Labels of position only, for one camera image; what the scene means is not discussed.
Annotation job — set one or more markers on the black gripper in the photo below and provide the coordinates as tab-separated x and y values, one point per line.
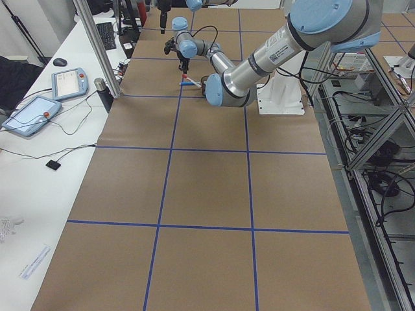
183	59
163	15

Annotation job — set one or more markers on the red capped white marker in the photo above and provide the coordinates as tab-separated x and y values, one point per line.
185	77

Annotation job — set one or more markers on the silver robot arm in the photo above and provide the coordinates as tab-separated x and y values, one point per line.
347	25
164	6

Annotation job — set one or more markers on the black mesh pen cup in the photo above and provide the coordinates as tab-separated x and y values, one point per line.
203	82

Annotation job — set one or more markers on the black keyboard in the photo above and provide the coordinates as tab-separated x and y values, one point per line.
107	35

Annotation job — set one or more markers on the dark steel water bottle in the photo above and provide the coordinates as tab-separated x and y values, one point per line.
104	93

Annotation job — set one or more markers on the far blue teach pendant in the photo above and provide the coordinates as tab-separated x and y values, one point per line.
68	84

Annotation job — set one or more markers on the blue teach pendant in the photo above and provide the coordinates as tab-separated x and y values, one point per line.
32	117
68	84

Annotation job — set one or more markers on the black computer mouse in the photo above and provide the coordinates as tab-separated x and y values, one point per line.
59	62

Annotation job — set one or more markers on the brown paper table mat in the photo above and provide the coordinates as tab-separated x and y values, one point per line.
189	207

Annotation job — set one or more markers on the small black square pad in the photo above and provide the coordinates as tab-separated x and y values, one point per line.
54	165

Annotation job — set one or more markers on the near blue teach pendant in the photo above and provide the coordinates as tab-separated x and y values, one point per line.
32	117

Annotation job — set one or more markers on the white printed paper label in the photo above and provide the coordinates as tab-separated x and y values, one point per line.
29	269

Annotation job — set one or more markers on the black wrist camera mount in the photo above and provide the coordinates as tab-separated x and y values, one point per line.
170	46

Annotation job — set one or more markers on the aluminium frame post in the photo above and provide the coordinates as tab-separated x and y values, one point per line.
88	22

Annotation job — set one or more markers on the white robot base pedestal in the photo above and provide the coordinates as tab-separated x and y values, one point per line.
281	95

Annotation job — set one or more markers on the aluminium side frame rail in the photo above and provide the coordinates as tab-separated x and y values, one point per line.
368	130

